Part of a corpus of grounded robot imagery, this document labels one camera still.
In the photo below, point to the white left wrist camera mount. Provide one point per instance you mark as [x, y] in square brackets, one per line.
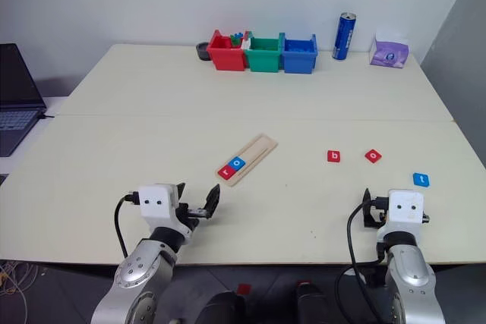
[153, 206]

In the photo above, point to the dark laptop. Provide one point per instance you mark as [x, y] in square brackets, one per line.
[15, 85]

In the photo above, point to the red letter tile b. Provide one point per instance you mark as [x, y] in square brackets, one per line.
[334, 156]

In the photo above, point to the blue drink can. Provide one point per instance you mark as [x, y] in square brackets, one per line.
[343, 37]

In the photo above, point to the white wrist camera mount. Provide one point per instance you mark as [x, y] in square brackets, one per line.
[404, 206]
[153, 206]

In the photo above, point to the wooden letter tray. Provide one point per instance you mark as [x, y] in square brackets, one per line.
[255, 151]

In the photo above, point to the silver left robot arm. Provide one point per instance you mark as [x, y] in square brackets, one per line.
[140, 263]

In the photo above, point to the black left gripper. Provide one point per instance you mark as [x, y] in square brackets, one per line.
[193, 213]

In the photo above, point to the black round holder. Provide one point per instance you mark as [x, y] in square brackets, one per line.
[202, 52]

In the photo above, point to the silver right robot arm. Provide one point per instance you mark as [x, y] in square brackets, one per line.
[410, 274]

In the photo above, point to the dark rounded shape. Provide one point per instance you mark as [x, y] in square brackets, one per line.
[222, 309]
[313, 305]

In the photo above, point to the white and red toy piece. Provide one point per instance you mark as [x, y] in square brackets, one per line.
[247, 40]

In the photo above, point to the blue letter tile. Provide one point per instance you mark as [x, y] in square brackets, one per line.
[236, 163]
[421, 179]

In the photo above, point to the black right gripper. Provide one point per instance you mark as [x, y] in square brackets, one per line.
[378, 217]

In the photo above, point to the blue plastic bin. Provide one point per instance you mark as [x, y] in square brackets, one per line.
[299, 61]

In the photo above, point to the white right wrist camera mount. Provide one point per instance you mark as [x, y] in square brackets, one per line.
[404, 206]

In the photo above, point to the red plastic bin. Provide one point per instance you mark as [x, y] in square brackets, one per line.
[227, 59]

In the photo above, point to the green plastic bin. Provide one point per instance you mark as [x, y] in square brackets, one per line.
[262, 60]

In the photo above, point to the purple tissue box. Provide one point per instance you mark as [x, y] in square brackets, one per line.
[389, 54]

